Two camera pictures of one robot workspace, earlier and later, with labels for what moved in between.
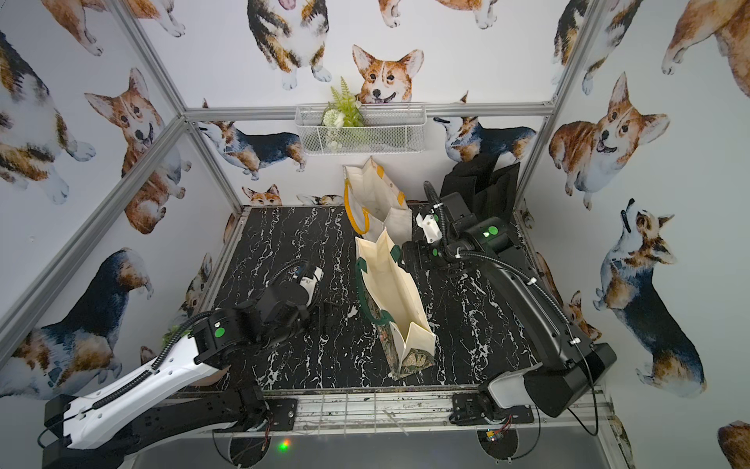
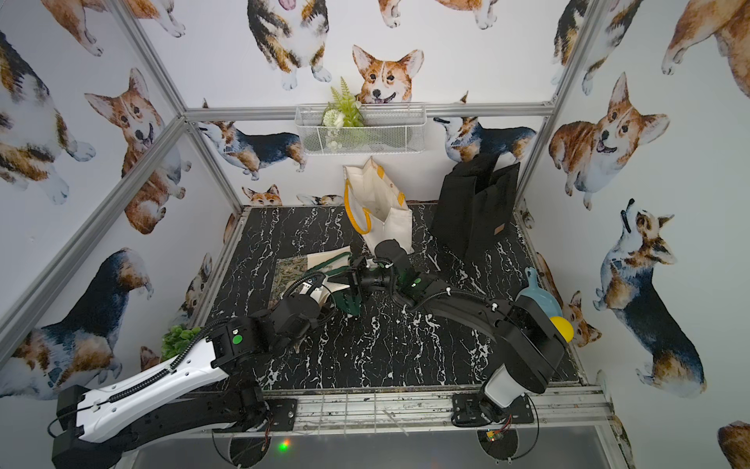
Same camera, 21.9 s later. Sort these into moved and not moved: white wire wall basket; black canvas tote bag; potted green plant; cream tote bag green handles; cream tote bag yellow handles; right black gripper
Moved: right black gripper; cream tote bag green handles
Not moved: cream tote bag yellow handles; white wire wall basket; black canvas tote bag; potted green plant
